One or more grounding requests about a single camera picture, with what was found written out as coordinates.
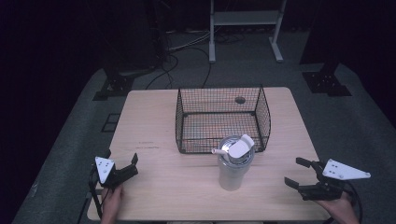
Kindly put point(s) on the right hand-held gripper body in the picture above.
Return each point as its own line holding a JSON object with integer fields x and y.
{"x": 325, "y": 188}

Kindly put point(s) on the round table grommet hole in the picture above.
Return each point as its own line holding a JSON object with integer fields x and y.
{"x": 240, "y": 100}

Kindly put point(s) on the person's left hand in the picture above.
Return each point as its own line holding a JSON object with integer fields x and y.
{"x": 111, "y": 202}

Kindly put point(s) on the black stand base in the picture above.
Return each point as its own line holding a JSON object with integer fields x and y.
{"x": 116, "y": 87}
{"x": 327, "y": 84}

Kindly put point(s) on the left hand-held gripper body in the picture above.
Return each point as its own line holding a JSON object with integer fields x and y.
{"x": 120, "y": 175}

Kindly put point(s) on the white metal stand frame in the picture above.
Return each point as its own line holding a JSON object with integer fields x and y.
{"x": 212, "y": 46}

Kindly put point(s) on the person's right hand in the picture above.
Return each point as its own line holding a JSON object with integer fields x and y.
{"x": 341, "y": 210}

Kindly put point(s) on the white tumbler with straw lid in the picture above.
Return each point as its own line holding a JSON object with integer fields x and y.
{"x": 232, "y": 171}

